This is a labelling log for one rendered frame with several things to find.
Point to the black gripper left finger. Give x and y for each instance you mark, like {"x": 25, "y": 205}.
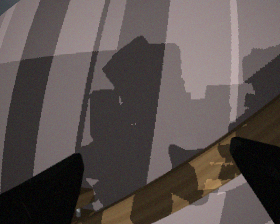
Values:
{"x": 48, "y": 198}

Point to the brown wooden board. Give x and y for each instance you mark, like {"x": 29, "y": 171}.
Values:
{"x": 194, "y": 179}

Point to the wooden post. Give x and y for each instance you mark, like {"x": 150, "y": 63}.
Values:
{"x": 86, "y": 196}

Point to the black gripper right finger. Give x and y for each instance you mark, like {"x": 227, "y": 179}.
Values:
{"x": 259, "y": 163}

